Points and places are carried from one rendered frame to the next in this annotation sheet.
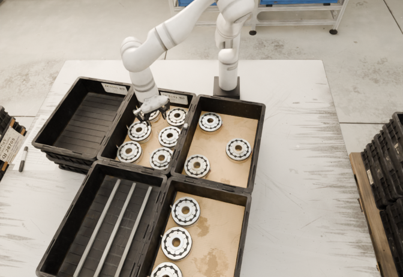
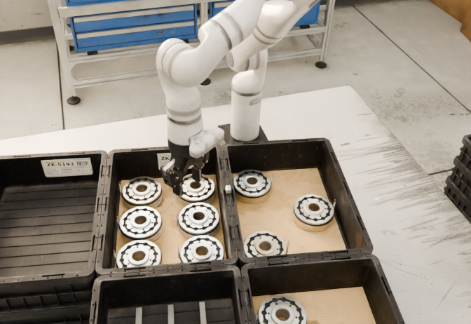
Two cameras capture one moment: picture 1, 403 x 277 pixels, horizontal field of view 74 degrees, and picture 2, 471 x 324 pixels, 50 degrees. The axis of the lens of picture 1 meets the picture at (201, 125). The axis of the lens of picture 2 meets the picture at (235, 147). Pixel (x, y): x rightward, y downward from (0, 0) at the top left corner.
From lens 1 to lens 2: 0.48 m
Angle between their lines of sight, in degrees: 24
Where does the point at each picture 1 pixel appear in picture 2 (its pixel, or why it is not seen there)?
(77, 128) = (10, 249)
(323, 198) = (445, 257)
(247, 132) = (311, 186)
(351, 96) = not seen: hidden behind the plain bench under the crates
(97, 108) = (36, 208)
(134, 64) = (195, 71)
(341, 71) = not seen: hidden behind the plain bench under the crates
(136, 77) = (184, 99)
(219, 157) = (288, 230)
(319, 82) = (362, 113)
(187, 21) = (256, 6)
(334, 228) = not seen: outside the picture
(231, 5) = not seen: outside the picture
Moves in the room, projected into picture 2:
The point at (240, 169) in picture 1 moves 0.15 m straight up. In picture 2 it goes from (328, 239) to (338, 196)
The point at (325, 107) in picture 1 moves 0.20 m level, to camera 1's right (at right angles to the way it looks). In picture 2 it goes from (386, 141) to (429, 126)
